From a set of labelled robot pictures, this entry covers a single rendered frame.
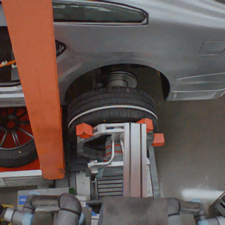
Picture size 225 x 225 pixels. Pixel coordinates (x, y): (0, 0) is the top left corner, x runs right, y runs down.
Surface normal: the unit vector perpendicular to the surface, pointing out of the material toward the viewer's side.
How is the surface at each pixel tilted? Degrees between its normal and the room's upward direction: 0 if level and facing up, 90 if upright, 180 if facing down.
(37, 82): 90
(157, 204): 0
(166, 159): 0
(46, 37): 90
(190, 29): 75
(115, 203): 0
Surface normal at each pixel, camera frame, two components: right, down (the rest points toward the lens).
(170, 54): 0.08, 0.89
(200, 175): 0.08, -0.45
